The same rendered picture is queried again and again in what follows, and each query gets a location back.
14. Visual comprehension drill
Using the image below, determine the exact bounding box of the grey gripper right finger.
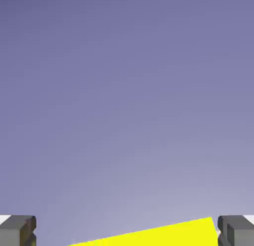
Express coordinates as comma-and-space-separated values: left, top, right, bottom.
217, 215, 254, 246

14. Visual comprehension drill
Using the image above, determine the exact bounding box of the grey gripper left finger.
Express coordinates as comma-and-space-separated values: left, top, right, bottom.
0, 215, 37, 246

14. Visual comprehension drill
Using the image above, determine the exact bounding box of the large yellow box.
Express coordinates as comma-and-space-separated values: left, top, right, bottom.
67, 216, 219, 246

